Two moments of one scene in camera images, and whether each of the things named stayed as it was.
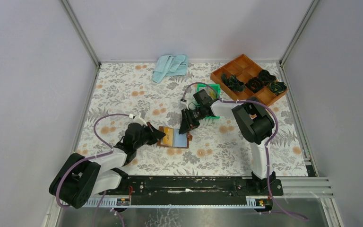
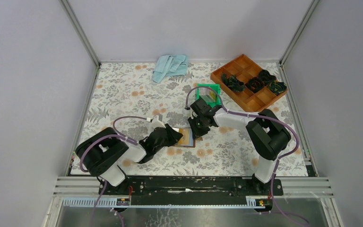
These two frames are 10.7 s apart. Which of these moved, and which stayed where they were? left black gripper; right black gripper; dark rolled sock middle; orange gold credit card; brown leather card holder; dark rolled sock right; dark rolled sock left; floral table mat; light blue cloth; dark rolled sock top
Moved: brown leather card holder; orange gold credit card; left black gripper; right black gripper
Stayed: floral table mat; dark rolled sock middle; dark rolled sock top; dark rolled sock left; dark rolled sock right; light blue cloth
